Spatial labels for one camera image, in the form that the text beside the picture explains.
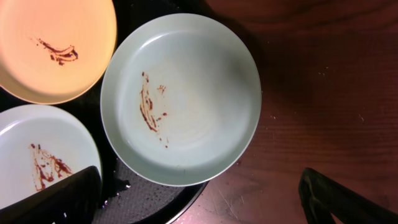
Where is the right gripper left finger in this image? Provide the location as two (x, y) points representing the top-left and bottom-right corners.
(1, 166), (101, 223)

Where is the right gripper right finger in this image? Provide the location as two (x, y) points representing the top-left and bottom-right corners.
(298, 168), (397, 224)

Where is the light blue plate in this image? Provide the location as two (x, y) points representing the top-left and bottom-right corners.
(1, 105), (102, 208)

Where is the pale green plate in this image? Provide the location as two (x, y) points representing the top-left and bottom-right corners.
(100, 13), (262, 187)

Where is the yellow plate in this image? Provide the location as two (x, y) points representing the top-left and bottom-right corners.
(1, 0), (117, 105)

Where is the black round tray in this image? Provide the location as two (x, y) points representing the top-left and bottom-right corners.
(0, 0), (209, 224)

